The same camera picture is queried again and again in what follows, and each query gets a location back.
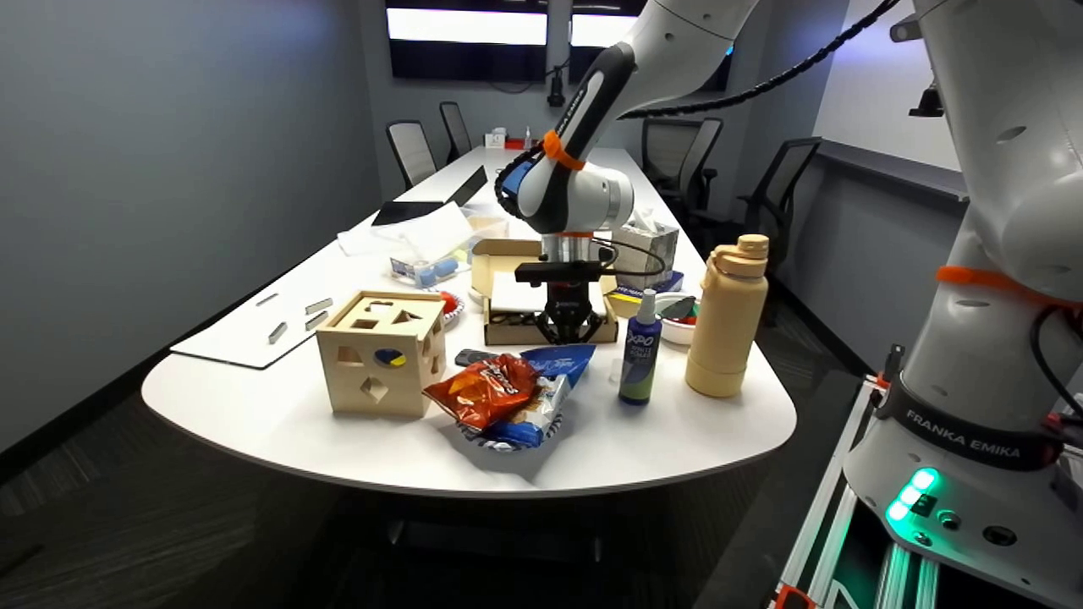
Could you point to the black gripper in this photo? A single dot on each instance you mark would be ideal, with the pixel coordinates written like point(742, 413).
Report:
point(570, 281)

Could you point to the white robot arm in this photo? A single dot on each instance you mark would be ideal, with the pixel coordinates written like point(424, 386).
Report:
point(970, 451)

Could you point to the blue snack bag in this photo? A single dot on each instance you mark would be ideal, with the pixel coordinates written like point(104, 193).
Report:
point(557, 377)

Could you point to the open cardboard box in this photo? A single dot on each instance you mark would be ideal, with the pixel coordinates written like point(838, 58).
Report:
point(510, 305)

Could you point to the blue spray bottle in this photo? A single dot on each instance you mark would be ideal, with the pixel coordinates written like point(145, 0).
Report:
point(642, 354)

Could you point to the red snack bag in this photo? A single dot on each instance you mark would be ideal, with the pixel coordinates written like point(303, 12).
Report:
point(488, 391)

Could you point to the white bowl with blocks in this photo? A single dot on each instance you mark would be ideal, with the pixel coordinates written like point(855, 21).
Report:
point(678, 321)

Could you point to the tan insulated bottle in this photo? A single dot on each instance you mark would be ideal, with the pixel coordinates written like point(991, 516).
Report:
point(729, 314)

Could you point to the clear plastic container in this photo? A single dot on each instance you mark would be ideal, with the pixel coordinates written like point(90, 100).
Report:
point(428, 253)

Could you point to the wooden shape sorter box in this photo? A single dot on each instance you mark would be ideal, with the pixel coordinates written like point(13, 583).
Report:
point(379, 354)

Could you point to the black laptop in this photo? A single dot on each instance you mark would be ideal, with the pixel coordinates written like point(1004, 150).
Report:
point(402, 211)

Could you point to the white paper sheet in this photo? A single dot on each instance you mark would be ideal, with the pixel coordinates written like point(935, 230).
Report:
point(280, 317)

